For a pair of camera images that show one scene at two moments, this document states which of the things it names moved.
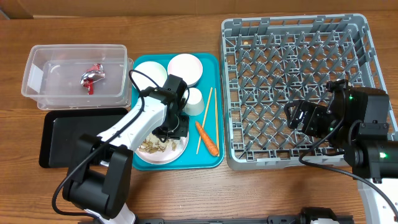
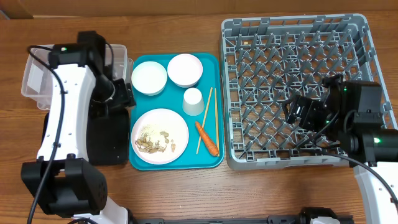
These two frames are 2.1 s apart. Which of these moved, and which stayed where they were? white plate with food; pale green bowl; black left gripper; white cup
Moved: black left gripper
Stayed: pale green bowl; white cup; white plate with food
